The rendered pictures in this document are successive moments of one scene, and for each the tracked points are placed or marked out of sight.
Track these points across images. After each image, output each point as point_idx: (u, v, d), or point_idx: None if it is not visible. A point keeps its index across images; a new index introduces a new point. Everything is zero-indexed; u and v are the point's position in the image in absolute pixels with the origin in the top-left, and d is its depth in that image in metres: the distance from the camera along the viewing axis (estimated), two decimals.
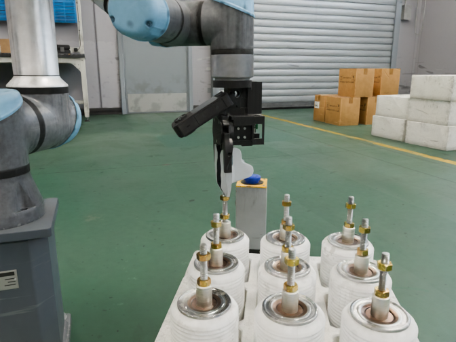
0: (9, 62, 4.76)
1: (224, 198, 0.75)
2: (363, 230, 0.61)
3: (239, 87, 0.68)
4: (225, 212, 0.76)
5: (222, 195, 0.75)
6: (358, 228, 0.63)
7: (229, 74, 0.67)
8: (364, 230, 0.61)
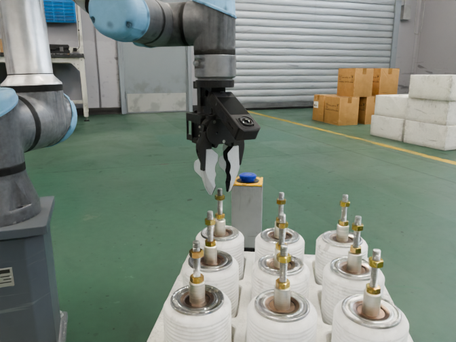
0: None
1: (217, 197, 0.76)
2: (355, 227, 0.62)
3: None
4: (219, 212, 0.77)
5: (217, 194, 0.76)
6: (351, 225, 0.63)
7: (235, 74, 0.73)
8: (357, 227, 0.61)
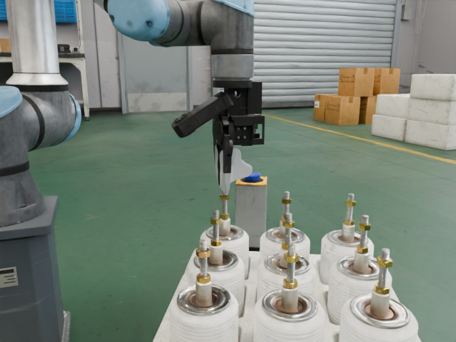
0: (9, 62, 4.76)
1: (229, 196, 0.76)
2: (362, 226, 0.61)
3: (239, 87, 0.68)
4: (226, 211, 0.77)
5: None
6: (358, 224, 0.62)
7: (229, 74, 0.67)
8: (364, 226, 0.61)
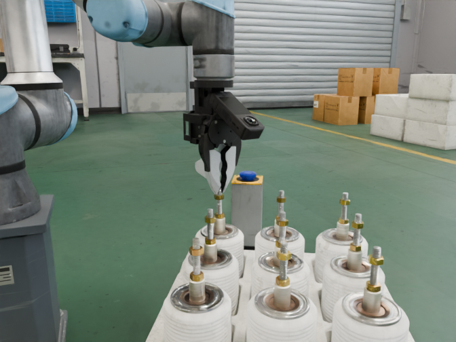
0: None
1: (216, 197, 0.76)
2: (355, 225, 0.62)
3: None
4: (218, 212, 0.77)
5: (216, 193, 0.76)
6: (351, 223, 0.63)
7: None
8: (357, 225, 0.61)
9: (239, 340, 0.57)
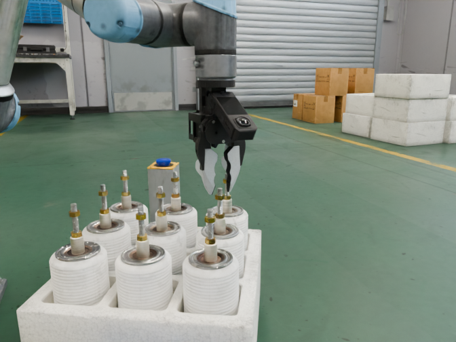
0: None
1: (128, 176, 0.91)
2: (224, 196, 0.76)
3: None
4: (127, 189, 0.91)
5: (126, 175, 0.90)
6: (219, 198, 0.76)
7: (236, 74, 0.72)
8: (224, 195, 0.77)
9: (115, 288, 0.71)
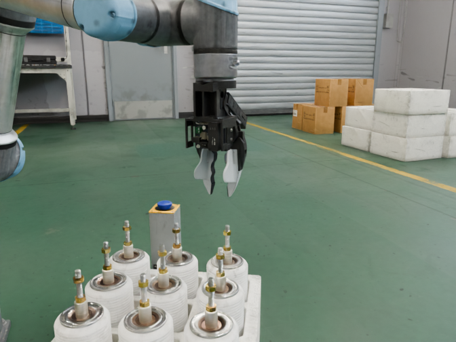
0: None
1: (130, 226, 0.92)
2: (216, 256, 0.78)
3: None
4: (129, 239, 0.93)
5: (128, 226, 0.92)
6: None
7: None
8: (216, 256, 0.78)
9: None
